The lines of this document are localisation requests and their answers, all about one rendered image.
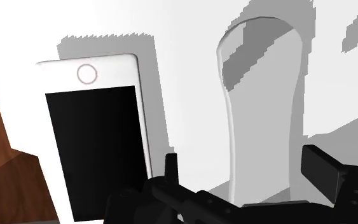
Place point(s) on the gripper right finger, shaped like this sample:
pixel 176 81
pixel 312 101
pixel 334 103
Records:
pixel 336 178

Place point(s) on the white flat spatula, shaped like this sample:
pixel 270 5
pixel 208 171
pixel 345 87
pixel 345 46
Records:
pixel 264 118

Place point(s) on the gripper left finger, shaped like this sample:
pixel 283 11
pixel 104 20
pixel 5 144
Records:
pixel 172 192

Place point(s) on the white smartphone with black screen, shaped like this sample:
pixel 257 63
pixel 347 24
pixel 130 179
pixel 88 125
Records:
pixel 95 136

